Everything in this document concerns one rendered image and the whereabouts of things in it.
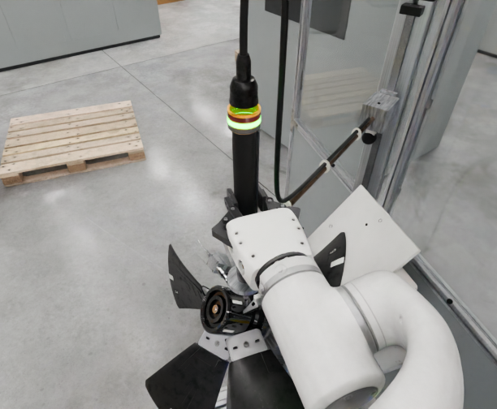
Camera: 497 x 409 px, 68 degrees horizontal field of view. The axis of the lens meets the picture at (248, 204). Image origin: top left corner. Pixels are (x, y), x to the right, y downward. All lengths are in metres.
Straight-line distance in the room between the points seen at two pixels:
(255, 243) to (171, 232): 2.39
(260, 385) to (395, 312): 0.56
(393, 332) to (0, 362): 2.40
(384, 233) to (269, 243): 0.58
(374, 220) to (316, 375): 0.71
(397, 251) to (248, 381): 0.47
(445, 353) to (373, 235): 0.71
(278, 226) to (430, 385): 0.27
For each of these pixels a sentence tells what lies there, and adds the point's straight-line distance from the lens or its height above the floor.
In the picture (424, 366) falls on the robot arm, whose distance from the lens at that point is 0.33.
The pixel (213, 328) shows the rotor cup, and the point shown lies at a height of 1.20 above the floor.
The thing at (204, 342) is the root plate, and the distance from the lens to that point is 1.04.
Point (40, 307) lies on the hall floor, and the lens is 2.73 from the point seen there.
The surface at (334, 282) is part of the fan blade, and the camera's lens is 0.75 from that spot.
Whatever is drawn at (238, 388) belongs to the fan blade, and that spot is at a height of 1.18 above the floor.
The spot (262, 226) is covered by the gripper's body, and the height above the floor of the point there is 1.67.
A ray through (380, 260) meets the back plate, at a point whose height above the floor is 1.30.
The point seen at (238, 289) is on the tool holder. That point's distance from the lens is 0.71.
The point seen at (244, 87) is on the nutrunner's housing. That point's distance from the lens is 0.46.
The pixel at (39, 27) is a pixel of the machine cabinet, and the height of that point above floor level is 0.46.
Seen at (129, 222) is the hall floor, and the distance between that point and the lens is 3.02.
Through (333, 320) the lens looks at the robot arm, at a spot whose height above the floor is 1.70.
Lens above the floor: 2.03
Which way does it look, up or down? 42 degrees down
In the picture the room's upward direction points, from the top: straight up
